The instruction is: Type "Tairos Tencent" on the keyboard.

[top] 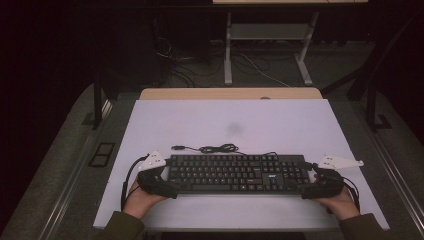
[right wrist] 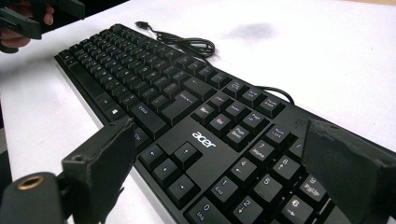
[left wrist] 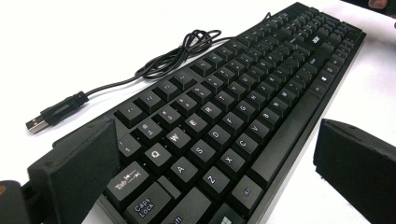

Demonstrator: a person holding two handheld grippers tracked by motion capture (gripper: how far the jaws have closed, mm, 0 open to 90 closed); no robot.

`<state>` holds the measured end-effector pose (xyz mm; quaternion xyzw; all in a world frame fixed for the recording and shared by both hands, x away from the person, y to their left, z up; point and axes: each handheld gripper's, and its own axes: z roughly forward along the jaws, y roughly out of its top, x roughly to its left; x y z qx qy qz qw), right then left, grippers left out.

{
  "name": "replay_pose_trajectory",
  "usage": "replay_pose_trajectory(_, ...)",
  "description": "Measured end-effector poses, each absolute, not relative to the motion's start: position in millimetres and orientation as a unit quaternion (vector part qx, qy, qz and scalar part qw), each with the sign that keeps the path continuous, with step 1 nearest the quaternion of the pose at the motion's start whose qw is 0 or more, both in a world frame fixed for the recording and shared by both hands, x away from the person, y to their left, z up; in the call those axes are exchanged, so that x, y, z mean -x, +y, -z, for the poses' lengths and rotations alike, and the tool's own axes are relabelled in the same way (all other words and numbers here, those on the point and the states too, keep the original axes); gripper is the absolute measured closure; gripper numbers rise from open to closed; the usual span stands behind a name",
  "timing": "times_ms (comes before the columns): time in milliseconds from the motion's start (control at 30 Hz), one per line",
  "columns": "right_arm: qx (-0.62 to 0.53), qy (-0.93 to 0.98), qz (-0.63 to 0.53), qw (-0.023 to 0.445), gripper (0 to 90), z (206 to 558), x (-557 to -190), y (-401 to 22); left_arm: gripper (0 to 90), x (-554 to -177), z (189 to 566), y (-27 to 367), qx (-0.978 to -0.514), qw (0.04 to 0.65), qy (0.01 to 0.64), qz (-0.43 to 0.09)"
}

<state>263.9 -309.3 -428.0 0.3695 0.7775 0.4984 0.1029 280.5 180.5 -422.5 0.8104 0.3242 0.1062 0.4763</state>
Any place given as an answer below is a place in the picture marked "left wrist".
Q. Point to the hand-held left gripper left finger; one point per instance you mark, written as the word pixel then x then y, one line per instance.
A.
pixel 77 174

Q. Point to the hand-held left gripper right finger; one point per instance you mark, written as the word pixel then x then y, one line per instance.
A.
pixel 358 168

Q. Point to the black computer keyboard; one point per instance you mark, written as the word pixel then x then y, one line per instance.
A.
pixel 218 137

